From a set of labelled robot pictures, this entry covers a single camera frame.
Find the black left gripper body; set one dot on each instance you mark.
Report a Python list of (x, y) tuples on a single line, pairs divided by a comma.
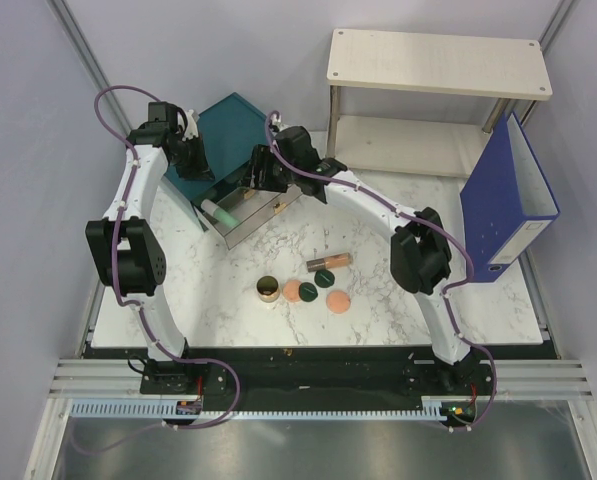
[(191, 155)]

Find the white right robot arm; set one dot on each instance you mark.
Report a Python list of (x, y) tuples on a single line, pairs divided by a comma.
[(420, 254)]

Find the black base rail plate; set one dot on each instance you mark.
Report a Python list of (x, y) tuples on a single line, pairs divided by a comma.
[(404, 377)]

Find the beige two-tier shelf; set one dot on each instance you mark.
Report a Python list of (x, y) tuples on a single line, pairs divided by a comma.
[(464, 84)]

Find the gold round jar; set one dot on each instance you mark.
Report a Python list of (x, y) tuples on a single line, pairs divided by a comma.
[(268, 289)]

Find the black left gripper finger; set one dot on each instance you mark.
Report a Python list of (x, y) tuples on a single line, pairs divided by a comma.
[(185, 175), (205, 173)]

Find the mint green tube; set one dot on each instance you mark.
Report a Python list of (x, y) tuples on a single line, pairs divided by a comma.
[(219, 214)]

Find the dark green puff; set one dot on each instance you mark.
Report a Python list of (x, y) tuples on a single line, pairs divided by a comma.
[(324, 278), (307, 292)]

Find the dark green puff right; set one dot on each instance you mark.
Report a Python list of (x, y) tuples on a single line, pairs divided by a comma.
[(324, 278)]

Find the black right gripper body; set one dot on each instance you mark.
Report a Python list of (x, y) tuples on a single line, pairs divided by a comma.
[(276, 175)]

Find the teal drawer organizer box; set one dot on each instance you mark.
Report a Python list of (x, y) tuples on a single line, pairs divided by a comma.
[(230, 129)]

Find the blue lever arch binder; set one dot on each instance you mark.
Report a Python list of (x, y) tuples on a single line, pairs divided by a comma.
[(507, 202)]

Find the peach sponge right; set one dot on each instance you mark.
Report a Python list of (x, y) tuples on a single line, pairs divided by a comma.
[(338, 302)]

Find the light blue cable duct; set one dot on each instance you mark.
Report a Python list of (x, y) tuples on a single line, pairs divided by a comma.
[(170, 409)]

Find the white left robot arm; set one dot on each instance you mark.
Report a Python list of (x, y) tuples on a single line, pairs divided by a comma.
[(126, 253)]

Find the peach sponge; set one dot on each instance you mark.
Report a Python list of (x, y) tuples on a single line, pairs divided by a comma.
[(291, 290), (338, 302)]

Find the peach sponge left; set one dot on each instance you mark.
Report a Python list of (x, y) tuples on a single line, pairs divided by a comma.
[(291, 290)]

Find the dark green puff left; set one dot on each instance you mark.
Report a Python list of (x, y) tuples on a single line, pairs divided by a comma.
[(307, 292)]

